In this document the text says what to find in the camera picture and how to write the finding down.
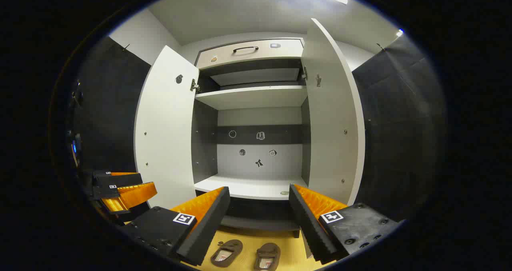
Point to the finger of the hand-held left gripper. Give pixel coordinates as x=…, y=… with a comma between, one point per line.
x=120, y=180
x=132, y=195

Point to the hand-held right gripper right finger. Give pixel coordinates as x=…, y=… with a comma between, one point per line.
x=308, y=227

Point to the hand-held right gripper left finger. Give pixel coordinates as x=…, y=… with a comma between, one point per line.
x=206, y=227

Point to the brown shoe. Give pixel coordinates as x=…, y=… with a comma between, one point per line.
x=267, y=248
x=234, y=245

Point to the white shoe cabinet door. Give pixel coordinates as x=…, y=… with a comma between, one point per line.
x=332, y=135
x=168, y=135

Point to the beige cabinet drawer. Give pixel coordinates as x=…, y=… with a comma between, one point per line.
x=256, y=54

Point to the black backdrop cloth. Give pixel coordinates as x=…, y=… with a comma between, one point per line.
x=112, y=115

